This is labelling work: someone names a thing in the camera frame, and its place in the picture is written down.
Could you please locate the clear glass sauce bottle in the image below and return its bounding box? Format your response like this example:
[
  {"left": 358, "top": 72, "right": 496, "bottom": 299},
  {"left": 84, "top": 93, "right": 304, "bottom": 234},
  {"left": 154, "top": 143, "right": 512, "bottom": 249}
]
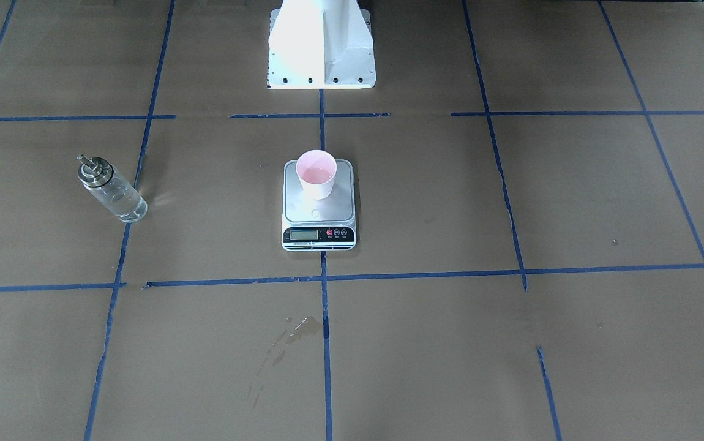
[{"left": 76, "top": 154, "right": 148, "bottom": 223}]

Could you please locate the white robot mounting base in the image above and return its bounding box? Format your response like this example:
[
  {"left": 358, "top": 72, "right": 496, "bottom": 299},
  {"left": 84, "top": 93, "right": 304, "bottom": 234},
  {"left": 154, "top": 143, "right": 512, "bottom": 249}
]
[{"left": 266, "top": 1, "right": 377, "bottom": 90}]

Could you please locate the digital kitchen scale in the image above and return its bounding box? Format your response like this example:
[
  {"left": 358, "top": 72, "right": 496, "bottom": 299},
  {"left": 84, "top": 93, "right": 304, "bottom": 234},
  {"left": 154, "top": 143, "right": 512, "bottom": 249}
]
[{"left": 281, "top": 160, "right": 358, "bottom": 252}]

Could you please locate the pink paper cup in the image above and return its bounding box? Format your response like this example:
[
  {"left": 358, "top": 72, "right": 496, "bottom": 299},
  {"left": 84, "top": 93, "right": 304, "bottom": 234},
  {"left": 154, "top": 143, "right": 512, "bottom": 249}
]
[{"left": 296, "top": 149, "right": 337, "bottom": 200}]

